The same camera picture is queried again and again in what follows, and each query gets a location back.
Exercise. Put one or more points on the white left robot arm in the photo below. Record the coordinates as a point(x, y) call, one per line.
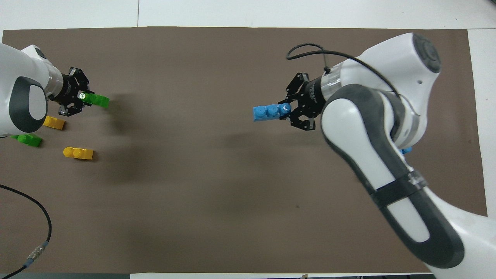
point(15, 66)

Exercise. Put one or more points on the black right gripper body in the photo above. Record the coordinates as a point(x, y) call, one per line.
point(314, 97)

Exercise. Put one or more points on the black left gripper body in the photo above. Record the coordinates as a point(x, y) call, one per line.
point(69, 91)

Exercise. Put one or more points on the brown table mat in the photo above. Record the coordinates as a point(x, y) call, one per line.
point(193, 193)

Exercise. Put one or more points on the green two-stud brick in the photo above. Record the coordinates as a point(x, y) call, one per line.
point(29, 140)
point(99, 100)

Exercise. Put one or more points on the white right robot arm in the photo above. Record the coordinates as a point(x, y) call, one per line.
point(360, 128)

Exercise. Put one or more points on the blue three-stud brick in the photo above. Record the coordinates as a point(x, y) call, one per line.
point(406, 150)
point(267, 113)

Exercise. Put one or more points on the yellow two-stud brick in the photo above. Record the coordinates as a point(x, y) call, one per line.
point(54, 123)
point(78, 153)

